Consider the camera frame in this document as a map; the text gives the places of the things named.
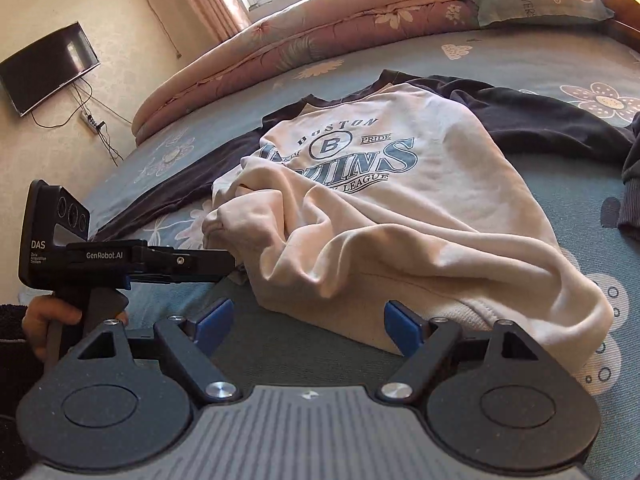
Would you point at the pink floral quilt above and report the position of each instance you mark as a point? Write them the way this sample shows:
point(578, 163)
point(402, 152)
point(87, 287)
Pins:
point(300, 35)

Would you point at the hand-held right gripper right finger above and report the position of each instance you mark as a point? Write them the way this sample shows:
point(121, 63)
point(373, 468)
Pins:
point(402, 327)

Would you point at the cream and black printed sweatshirt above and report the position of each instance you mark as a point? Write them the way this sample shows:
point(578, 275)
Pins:
point(400, 210)

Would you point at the wooden headboard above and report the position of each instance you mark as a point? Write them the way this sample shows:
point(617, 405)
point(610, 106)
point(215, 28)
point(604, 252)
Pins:
point(617, 25)

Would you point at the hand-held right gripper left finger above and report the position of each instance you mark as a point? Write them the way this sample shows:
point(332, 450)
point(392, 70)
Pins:
point(215, 322)

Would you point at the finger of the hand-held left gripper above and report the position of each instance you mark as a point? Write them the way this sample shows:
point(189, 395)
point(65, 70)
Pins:
point(200, 264)

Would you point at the person's left hand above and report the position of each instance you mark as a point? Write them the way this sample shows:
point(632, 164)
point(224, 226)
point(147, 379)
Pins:
point(42, 317)

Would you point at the black flat television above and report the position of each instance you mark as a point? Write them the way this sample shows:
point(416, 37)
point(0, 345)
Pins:
point(47, 67)

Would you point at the white power strip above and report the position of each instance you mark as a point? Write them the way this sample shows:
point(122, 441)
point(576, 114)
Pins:
point(92, 121)

